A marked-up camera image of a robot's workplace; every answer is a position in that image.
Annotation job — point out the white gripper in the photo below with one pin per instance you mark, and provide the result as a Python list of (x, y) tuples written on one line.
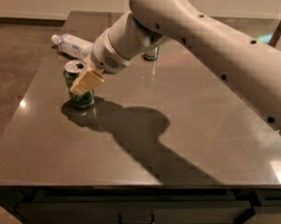
[(106, 55)]

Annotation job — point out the green soda can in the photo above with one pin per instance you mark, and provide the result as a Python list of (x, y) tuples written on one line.
[(72, 70)]

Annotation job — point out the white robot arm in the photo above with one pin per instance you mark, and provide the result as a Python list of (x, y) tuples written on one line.
[(251, 68)]

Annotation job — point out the blue silver redbull can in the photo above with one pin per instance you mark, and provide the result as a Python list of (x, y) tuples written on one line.
[(152, 54)]

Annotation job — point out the clear plastic water bottle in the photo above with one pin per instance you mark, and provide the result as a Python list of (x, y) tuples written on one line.
[(73, 46)]

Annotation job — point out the dark cabinet drawer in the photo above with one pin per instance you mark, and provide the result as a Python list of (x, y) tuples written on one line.
[(165, 212)]

